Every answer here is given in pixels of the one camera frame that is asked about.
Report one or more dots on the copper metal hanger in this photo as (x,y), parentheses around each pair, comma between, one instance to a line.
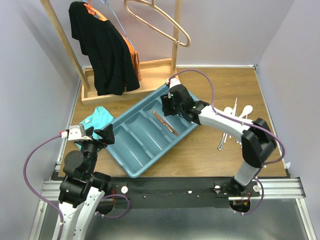
(179,36)

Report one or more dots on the blue wire hanger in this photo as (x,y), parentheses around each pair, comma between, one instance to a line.
(106,2)

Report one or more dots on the black t-shirt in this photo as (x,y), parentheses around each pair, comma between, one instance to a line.
(102,43)

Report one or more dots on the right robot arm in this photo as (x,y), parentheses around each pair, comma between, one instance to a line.
(257,141)

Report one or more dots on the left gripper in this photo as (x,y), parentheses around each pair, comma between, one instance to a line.
(107,135)

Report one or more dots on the wooden clothes rack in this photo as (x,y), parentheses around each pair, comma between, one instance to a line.
(151,71)

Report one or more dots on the copper knife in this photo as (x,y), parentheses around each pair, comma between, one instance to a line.
(164,123)

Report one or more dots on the teal folded t-shirt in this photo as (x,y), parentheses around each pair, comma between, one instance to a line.
(99,120)

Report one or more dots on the orange garment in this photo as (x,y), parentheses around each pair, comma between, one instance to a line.
(133,55)

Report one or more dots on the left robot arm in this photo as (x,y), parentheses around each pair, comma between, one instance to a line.
(80,178)

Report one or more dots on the large white ceramic spoon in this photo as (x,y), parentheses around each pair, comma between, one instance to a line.
(246,111)

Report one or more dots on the aluminium frame rail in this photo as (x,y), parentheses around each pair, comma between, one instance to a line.
(269,209)

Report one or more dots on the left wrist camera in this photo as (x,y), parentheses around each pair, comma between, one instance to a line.
(75,133)

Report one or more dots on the blue-grey plastic cutlery tray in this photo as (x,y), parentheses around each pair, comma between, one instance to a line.
(143,146)

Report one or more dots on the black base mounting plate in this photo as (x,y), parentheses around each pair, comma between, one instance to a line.
(174,192)

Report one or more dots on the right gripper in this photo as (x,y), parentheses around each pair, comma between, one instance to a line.
(165,101)

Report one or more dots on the orange plastic hanger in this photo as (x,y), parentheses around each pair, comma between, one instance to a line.
(93,11)

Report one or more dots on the white ceramic spoon left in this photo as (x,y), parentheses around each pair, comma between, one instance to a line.
(228,110)

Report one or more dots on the white chopstick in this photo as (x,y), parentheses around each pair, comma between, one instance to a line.
(234,107)

